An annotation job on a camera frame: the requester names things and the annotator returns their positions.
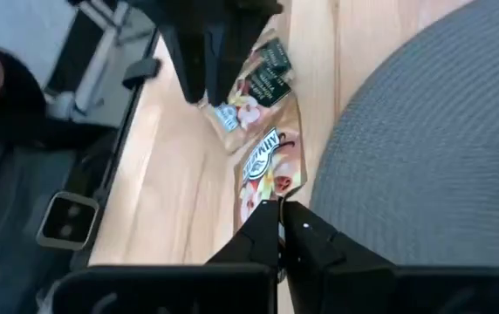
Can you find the round grey woven placemat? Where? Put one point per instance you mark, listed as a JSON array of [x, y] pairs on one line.
[[428, 152]]

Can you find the black aluminium table frame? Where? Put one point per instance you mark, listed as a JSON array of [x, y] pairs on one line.
[[118, 144]]

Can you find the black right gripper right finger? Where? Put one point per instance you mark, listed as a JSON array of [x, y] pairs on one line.
[[319, 253]]

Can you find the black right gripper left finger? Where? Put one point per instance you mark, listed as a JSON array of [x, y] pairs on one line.
[[254, 248]]

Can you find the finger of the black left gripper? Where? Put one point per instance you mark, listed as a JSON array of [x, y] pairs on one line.
[[188, 52], [236, 39]]

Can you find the silver metal frame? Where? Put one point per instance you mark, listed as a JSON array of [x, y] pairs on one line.
[[101, 52]]

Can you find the black clamp bracket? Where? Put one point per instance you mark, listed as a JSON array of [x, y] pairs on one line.
[[142, 72]]

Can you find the person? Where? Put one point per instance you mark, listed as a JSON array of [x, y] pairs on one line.
[[5, 244]]

